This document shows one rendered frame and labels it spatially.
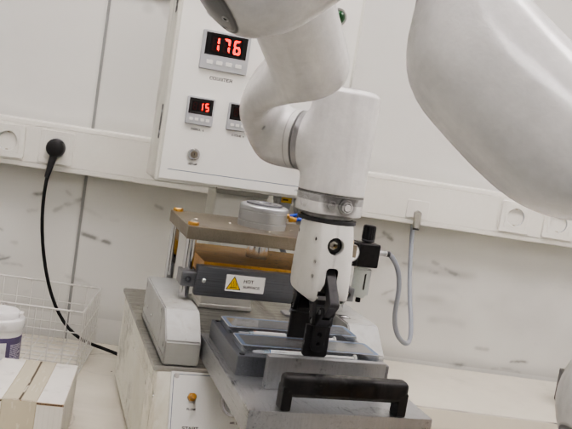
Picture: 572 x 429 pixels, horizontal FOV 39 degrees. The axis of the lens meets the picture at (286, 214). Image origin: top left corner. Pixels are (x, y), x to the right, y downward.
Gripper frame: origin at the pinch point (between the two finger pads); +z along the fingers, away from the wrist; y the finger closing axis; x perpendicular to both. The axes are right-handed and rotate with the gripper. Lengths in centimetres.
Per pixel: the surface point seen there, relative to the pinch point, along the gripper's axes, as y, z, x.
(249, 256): 29.0, -4.5, 1.2
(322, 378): -15.0, 0.7, 3.1
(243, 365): -4.1, 3.3, 9.0
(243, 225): 28.2, -9.4, 3.3
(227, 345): 1.5, 2.5, 9.8
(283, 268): 22.4, -4.3, -2.6
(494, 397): 46, 22, -60
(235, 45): 42, -38, 6
